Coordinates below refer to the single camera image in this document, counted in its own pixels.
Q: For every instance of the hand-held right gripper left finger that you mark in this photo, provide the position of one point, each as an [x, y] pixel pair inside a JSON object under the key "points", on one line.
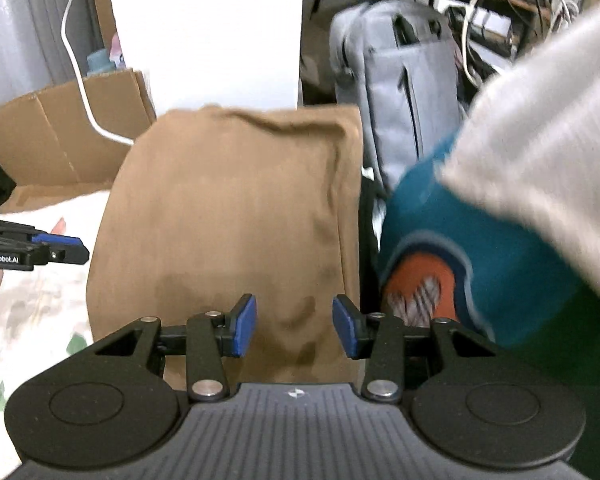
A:
{"points": [[244, 325]]}

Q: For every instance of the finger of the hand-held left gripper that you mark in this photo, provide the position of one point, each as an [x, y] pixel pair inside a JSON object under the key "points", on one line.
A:
{"points": [[70, 254], [55, 240]]}

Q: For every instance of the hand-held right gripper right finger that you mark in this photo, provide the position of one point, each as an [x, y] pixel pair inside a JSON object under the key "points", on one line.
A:
{"points": [[344, 327]]}

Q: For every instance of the brown printed t-shirt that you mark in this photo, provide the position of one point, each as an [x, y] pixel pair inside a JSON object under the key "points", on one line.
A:
{"points": [[220, 210]]}

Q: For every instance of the bear print bedsheet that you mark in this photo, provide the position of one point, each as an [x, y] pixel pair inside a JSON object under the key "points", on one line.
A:
{"points": [[35, 310]]}

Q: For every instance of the brown cardboard sheet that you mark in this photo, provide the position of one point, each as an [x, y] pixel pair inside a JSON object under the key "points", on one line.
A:
{"points": [[40, 135]]}

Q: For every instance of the teal orange garment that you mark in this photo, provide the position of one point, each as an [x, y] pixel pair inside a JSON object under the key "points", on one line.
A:
{"points": [[480, 260]]}

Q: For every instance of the pink white refill pouch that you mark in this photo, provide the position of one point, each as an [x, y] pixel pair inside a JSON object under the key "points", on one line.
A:
{"points": [[116, 52]]}

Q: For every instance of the bubble-wrapped grey panel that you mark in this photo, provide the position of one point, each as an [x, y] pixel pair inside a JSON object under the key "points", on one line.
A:
{"points": [[25, 25]]}

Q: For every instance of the grey backpack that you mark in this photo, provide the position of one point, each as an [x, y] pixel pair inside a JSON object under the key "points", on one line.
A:
{"points": [[400, 85]]}

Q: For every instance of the light grey cloth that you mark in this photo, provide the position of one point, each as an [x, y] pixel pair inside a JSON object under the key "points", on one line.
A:
{"points": [[545, 135]]}

